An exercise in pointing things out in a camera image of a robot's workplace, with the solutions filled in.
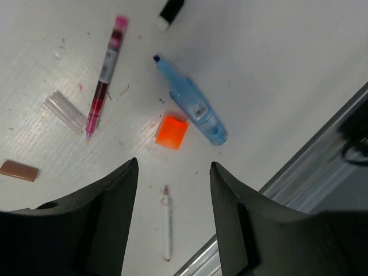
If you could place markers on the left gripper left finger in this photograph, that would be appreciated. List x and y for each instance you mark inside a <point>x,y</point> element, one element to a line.
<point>83,233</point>

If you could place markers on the blue highlighter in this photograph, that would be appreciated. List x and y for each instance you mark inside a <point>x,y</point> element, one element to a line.
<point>192,102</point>

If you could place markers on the aluminium rail frame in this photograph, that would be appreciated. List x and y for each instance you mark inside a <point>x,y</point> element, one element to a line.
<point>310,176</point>

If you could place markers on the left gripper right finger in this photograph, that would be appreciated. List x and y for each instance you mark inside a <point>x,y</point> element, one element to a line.
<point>257,236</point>

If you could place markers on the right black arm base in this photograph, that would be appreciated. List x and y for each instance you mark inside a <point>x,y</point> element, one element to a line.
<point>355,134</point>

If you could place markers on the orange highlighter cap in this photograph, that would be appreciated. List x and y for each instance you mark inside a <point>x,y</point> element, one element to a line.
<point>171,132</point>

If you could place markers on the clear pen cap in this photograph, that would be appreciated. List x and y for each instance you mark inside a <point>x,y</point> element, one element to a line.
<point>66,111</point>

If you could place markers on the brown pen cap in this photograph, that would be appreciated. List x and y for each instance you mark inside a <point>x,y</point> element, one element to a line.
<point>19,171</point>

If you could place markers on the black white pen cap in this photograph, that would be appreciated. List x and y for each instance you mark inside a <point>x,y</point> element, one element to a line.
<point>170,11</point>

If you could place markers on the red pen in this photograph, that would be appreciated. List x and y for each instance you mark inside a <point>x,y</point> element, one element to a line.
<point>106,74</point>

